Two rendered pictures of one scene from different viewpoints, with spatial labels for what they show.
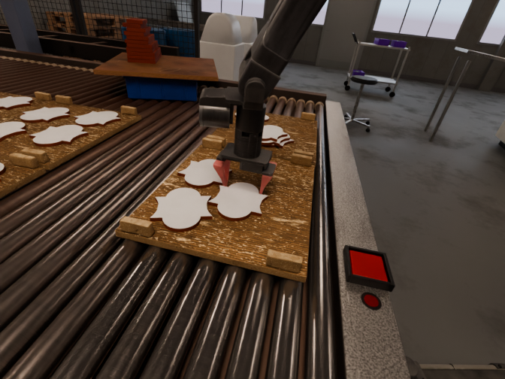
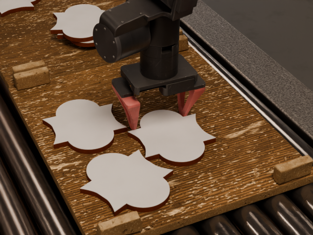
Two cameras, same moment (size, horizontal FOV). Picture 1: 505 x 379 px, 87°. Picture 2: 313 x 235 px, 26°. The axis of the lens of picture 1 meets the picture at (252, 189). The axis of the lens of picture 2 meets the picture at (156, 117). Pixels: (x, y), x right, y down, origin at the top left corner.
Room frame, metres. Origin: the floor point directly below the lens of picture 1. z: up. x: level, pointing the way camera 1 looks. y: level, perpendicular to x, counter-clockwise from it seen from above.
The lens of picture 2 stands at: (-0.19, 0.52, 1.58)
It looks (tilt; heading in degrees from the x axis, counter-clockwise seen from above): 36 degrees down; 325
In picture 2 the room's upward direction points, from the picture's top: straight up
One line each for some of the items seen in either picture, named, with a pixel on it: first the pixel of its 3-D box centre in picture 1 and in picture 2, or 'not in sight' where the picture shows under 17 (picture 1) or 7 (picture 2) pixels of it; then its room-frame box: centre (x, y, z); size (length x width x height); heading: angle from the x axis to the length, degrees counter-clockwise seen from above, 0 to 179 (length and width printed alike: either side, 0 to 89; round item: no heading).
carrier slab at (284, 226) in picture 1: (237, 192); (151, 130); (0.52, 0.03, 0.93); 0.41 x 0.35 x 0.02; 170
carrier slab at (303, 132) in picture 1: (267, 132); (65, 19); (0.93, -0.03, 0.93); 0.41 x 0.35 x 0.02; 171
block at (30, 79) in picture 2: (212, 144); (31, 78); (0.74, 0.13, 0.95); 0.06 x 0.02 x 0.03; 80
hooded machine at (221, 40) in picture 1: (221, 59); not in sight; (4.67, 0.72, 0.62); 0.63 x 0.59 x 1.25; 77
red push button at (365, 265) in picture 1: (366, 267); not in sight; (0.34, -0.22, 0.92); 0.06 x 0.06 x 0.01; 81
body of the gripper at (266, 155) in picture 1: (247, 144); (159, 59); (0.52, 0.02, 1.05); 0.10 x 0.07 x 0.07; 79
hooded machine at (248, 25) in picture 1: (242, 53); not in sight; (5.71, 0.48, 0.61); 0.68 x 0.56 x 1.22; 164
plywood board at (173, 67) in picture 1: (164, 65); not in sight; (1.42, 0.50, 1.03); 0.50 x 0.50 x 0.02; 13
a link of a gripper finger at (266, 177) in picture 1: (257, 176); (175, 94); (0.52, -0.01, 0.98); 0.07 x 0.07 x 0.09; 79
